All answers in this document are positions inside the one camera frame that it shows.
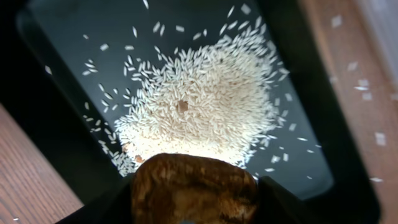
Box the pile of white rice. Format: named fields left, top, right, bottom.
left=43, top=0, right=324, bottom=181

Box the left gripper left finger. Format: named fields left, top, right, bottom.
left=56, top=173, right=135, bottom=224

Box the black plastic tray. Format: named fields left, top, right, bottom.
left=1, top=0, right=381, bottom=223

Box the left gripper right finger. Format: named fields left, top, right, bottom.
left=253, top=176, right=314, bottom=224

